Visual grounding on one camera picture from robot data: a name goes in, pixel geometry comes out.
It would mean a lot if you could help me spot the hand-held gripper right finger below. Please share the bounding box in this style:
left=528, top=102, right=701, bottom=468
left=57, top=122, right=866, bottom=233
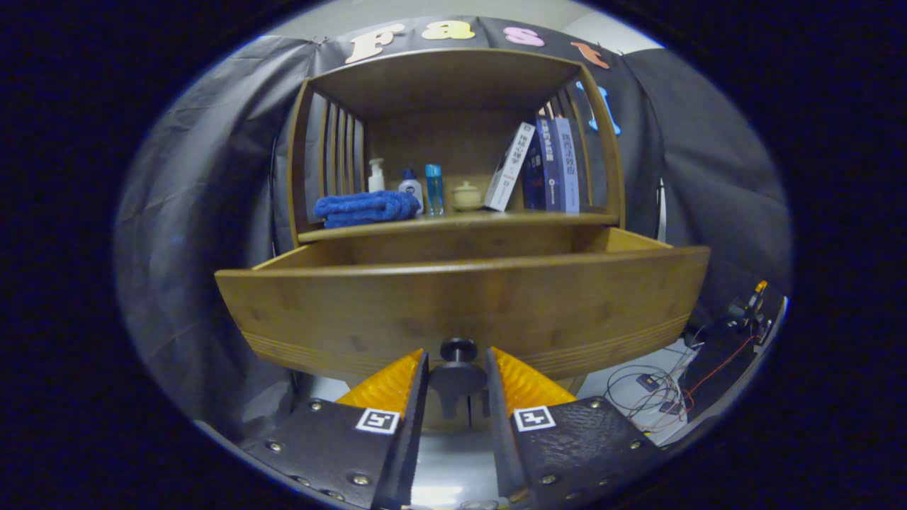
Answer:
left=484, top=346, right=667, bottom=510

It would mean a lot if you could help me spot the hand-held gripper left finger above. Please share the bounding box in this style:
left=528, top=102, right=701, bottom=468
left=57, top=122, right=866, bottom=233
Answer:
left=241, top=348, right=431, bottom=510

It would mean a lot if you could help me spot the wooden drawer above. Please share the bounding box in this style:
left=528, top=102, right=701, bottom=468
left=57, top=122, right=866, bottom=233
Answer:
left=215, top=227, right=711, bottom=401

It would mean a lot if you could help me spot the wooden cabinet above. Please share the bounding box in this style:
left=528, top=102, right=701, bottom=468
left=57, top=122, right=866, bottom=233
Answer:
left=286, top=47, right=629, bottom=433

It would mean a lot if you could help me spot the blue folded towel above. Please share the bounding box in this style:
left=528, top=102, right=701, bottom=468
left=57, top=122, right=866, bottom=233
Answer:
left=314, top=190, right=422, bottom=229

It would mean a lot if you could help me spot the beige lidded teacup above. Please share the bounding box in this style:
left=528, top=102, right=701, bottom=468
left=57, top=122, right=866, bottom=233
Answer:
left=451, top=181, right=483, bottom=212

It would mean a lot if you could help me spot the small white bottle blue cap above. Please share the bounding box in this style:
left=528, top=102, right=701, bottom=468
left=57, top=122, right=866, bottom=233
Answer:
left=398, top=169, right=424, bottom=215

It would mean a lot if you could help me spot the clear blue bottle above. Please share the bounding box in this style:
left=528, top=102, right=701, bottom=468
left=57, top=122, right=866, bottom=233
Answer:
left=424, top=164, right=445, bottom=216

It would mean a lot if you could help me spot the white book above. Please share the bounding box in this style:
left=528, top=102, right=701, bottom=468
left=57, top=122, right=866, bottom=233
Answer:
left=484, top=122, right=536, bottom=212

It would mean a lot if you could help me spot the dark blue book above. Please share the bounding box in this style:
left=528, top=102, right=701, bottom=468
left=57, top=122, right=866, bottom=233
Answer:
left=523, top=117, right=565, bottom=212

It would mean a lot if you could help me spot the light blue book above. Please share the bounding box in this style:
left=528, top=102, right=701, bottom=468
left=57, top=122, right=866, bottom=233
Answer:
left=554, top=116, right=581, bottom=214

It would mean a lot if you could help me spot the black device with orange part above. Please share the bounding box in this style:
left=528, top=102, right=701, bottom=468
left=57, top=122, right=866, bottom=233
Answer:
left=728, top=280, right=773, bottom=342

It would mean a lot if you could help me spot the black backdrop cloth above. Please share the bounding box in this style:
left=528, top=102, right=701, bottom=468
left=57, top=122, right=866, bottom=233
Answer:
left=113, top=16, right=793, bottom=426

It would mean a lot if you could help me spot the black cable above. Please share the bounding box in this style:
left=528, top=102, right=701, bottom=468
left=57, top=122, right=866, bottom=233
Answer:
left=604, top=364, right=689, bottom=427

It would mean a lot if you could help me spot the red cable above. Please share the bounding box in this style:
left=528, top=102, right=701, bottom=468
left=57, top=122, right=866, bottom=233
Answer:
left=629, top=336, right=756, bottom=427

